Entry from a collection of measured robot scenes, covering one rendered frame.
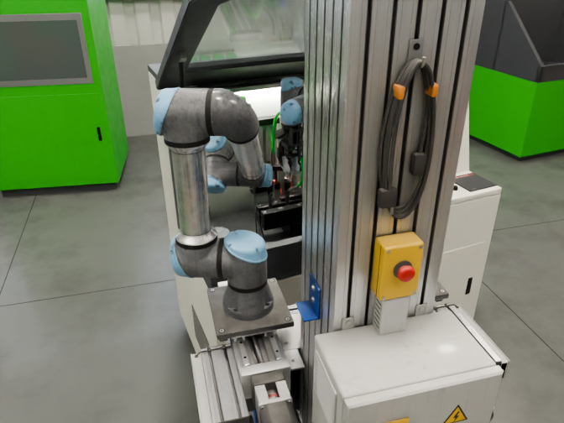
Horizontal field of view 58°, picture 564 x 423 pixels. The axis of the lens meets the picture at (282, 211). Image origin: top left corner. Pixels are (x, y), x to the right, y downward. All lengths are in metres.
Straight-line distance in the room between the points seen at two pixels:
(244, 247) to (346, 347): 0.42
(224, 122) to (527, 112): 4.46
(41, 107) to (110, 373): 2.48
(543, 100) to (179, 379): 4.18
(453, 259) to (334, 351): 1.52
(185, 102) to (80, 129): 3.42
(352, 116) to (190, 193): 0.56
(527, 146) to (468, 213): 3.16
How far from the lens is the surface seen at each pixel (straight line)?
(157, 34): 5.92
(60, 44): 4.47
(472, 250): 2.62
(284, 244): 1.98
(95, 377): 2.94
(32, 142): 4.77
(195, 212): 1.36
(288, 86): 1.73
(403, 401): 1.08
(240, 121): 1.25
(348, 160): 0.96
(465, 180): 2.56
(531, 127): 5.52
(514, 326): 3.32
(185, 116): 1.24
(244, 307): 1.47
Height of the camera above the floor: 2.01
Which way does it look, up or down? 28 degrees down
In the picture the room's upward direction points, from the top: straight up
